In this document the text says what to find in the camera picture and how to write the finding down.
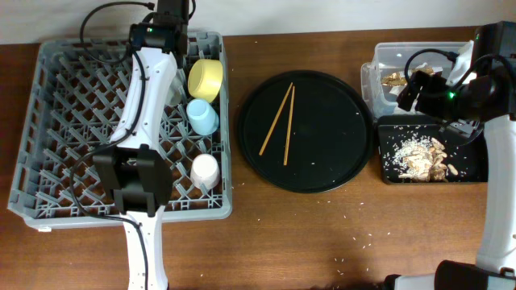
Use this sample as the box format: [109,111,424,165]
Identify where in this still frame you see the brown coffee sachet wrapper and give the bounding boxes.
[381,67,435,87]

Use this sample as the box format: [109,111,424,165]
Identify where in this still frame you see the food scraps rice and shells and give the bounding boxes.
[382,135,459,183]

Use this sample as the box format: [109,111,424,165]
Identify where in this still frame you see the yellow bowl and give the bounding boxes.
[187,59,223,102]

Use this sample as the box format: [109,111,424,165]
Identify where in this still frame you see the light blue plastic cup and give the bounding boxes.
[186,98,219,135]

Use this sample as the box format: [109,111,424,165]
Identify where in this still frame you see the wooden chopstick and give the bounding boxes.
[283,86,296,166]
[259,82,293,156]

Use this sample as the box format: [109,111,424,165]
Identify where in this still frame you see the pink plastic cup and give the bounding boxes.
[190,154,220,190]

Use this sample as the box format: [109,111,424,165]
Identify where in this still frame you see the grey round plate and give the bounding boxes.
[165,73,186,106]

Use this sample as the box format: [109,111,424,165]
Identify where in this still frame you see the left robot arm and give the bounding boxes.
[93,1,197,289]

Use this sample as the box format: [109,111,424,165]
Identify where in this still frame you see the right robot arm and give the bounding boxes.
[380,21,515,289]

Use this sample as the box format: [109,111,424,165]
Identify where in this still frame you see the grey dishwasher rack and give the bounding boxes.
[7,38,232,231]

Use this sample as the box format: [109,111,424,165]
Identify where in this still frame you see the clear plastic bin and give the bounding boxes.
[360,42,466,121]

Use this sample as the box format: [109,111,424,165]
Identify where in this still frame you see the black rectangular tray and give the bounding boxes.
[377,115,489,184]

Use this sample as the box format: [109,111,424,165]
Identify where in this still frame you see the round black tray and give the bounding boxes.
[235,70,374,193]

